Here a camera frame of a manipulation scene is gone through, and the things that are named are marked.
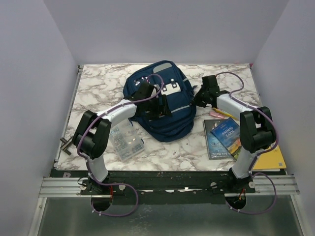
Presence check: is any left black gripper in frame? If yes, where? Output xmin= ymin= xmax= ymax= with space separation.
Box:
xmin=144 ymin=94 xmax=172 ymax=120

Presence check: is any navy blue student backpack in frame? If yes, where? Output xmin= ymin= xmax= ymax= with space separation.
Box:
xmin=123 ymin=60 xmax=196 ymax=142

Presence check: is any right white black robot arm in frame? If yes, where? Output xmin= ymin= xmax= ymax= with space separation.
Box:
xmin=192 ymin=75 xmax=279 ymax=193

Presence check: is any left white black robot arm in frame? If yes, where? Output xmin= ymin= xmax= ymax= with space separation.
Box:
xmin=72 ymin=82 xmax=172 ymax=194

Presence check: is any pink eraser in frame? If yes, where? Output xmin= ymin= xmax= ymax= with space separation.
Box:
xmin=209 ymin=111 xmax=225 ymax=119

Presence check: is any Animal Farm blue book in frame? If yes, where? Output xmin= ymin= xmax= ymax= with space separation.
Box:
xmin=211 ymin=118 xmax=242 ymax=160

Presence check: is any clear plastic parts box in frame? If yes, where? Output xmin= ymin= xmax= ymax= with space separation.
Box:
xmin=109 ymin=119 xmax=145 ymax=162

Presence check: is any dark blue hardcover book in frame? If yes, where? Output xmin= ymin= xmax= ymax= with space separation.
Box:
xmin=203 ymin=119 xmax=233 ymax=160

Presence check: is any yellow notebook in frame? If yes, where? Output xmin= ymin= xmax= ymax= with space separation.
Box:
xmin=253 ymin=146 xmax=286 ymax=171

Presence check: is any metal table clamp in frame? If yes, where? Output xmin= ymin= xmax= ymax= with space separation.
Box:
xmin=60 ymin=137 xmax=72 ymax=155

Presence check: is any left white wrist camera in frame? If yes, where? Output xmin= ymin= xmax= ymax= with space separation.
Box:
xmin=149 ymin=84 xmax=162 ymax=99

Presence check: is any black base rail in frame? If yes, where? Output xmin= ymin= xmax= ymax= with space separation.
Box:
xmin=51 ymin=171 xmax=286 ymax=208

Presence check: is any aluminium extrusion frame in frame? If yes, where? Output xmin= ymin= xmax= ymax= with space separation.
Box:
xmin=39 ymin=175 xmax=300 ymax=198

